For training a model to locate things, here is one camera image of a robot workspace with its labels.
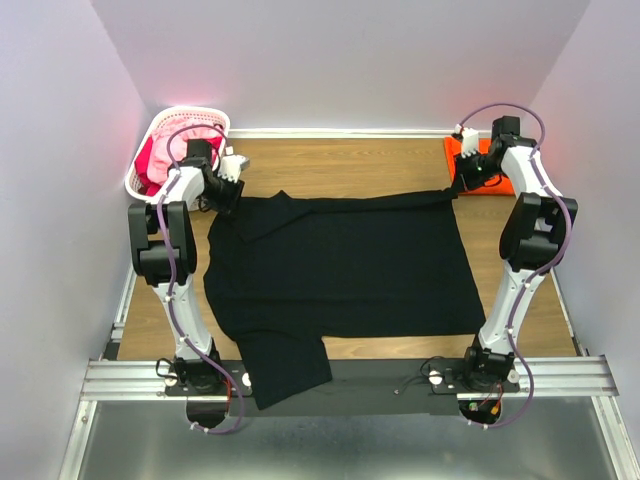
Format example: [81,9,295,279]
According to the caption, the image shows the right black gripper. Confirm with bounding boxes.
[448,150,502,195]

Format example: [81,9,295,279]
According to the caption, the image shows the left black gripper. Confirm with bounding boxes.
[200,171,245,219]

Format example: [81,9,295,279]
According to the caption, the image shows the black t shirt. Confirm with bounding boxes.
[204,189,485,410]

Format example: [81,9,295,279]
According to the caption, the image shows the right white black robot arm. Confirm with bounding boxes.
[452,116,578,392]

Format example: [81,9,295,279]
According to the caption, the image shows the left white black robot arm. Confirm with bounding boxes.
[128,139,244,395]

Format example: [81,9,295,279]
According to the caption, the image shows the folded orange t shirt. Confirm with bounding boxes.
[444,136,514,196]

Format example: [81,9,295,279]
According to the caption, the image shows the magenta t shirt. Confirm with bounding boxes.
[136,140,222,197]

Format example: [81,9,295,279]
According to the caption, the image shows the light pink t shirt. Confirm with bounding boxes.
[146,118,222,186]

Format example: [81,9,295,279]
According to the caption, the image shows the white plastic laundry basket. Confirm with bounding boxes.
[124,105,231,201]

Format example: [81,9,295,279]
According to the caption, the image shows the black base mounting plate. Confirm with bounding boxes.
[156,357,520,420]

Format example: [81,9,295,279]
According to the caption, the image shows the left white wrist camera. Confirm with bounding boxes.
[216,146,250,183]

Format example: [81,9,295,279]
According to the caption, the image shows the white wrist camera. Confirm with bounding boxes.
[216,146,250,183]
[452,124,480,158]

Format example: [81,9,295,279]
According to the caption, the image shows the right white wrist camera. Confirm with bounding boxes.
[452,124,480,158]

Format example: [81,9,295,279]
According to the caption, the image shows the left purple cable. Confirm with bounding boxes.
[156,124,246,435]

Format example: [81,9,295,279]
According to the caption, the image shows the purple cable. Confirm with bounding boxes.
[156,124,246,435]
[452,103,579,430]

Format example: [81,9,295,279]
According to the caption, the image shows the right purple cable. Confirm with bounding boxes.
[452,103,579,430]

